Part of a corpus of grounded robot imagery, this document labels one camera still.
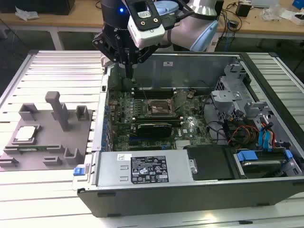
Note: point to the large black computer box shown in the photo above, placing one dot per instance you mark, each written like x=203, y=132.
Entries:
x=35, y=6

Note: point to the white cardboard box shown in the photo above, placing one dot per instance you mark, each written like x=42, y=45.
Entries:
x=299, y=18

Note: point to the hard disk in blue carrier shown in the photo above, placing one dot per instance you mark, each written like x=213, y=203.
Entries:
x=247, y=156

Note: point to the black graphics card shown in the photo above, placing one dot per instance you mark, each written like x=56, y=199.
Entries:
x=154, y=130

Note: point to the black plastic bay shroud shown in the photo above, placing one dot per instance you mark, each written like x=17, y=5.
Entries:
x=209, y=164

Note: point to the grey metal drive cage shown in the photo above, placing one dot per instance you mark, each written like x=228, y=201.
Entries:
x=225, y=96

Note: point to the blue case latch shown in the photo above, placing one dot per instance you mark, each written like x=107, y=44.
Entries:
x=79, y=171

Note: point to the silver chipset heatsink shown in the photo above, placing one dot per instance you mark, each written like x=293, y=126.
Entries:
x=183, y=144

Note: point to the wooden desk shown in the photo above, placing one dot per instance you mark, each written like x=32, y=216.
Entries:
x=71, y=20

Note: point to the clear plastic bags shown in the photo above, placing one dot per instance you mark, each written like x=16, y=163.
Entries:
x=275, y=12

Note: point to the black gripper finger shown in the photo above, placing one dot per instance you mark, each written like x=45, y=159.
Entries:
x=147, y=53
x=107, y=48

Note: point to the silver power supply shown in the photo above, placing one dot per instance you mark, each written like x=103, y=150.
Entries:
x=109, y=168

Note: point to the crumpled white plastic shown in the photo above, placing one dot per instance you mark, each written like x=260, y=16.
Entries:
x=26, y=13

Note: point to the green motherboard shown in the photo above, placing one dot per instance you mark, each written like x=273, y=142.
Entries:
x=197, y=111

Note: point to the small black box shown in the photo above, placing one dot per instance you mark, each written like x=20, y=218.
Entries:
x=242, y=10

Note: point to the metal locking lever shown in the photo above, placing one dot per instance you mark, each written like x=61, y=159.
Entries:
x=159, y=109
x=144, y=93

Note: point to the silver coin battery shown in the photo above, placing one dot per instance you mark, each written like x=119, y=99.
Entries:
x=190, y=95

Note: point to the white label sticker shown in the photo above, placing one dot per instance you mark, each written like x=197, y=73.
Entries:
x=168, y=63

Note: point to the grey parts rack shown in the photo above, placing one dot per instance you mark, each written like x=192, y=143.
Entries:
x=47, y=142

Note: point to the green RAM stick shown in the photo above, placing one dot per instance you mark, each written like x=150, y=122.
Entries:
x=40, y=148

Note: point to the silver CPU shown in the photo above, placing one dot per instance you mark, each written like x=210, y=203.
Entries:
x=26, y=133

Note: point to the CPU socket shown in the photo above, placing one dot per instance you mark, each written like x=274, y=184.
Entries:
x=158, y=105

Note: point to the black open PC case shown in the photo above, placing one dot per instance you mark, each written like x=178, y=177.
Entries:
x=166, y=202

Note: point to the blue box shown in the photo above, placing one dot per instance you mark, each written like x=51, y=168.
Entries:
x=297, y=3

